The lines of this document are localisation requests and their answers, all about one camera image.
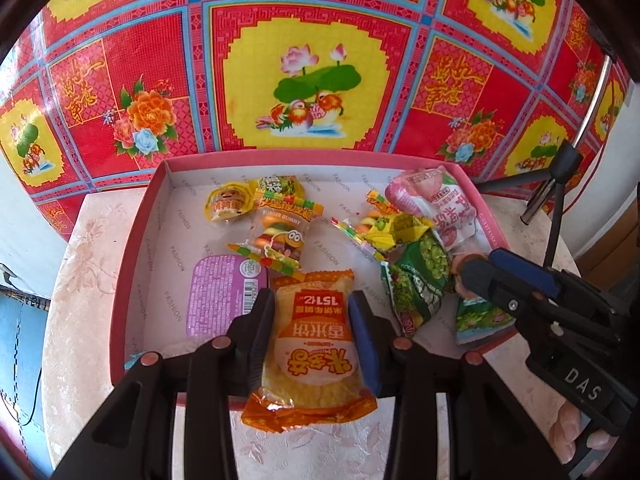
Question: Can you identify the yellow-green candy packet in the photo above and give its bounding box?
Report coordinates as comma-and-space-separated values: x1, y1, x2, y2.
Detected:
255, 174, 307, 206

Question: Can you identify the small orange-yellow snack packet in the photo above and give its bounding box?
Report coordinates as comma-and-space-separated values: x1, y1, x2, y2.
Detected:
202, 180, 256, 223

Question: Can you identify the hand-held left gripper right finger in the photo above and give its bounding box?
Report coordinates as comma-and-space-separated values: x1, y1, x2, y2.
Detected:
347, 290, 568, 480

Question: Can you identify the red floral printed cloth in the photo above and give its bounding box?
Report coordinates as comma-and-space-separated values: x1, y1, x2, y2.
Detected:
0, 0, 633, 241

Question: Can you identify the plain yellow candy packet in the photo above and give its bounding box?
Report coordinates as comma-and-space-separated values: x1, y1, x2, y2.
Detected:
372, 212, 435, 261

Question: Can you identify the orange rice cracker packet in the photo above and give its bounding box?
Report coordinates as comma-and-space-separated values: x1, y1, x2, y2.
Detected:
241, 269, 377, 433

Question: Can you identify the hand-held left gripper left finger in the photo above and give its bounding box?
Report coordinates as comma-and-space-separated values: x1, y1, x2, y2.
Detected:
50, 287, 277, 480

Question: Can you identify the rainbow-strip gummy packet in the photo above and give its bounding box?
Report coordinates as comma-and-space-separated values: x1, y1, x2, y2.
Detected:
227, 195, 326, 275
332, 190, 401, 261

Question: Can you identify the black tripod stand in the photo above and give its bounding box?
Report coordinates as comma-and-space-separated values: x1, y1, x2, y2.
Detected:
475, 55, 613, 271

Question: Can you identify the pink peach drink pouch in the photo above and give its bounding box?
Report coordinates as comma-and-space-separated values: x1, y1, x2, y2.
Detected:
385, 166, 488, 253

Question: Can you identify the purple tin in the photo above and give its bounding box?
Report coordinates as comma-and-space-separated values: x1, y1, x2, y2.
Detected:
185, 255, 273, 338

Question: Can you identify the pink cardboard box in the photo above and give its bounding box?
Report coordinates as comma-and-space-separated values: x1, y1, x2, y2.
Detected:
107, 156, 526, 406

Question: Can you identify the person's right hand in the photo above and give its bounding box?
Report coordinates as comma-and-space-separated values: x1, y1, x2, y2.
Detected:
547, 401, 615, 465

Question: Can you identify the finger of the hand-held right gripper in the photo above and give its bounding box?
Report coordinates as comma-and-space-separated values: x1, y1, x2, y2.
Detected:
459, 256, 557, 324
487, 247, 601, 307

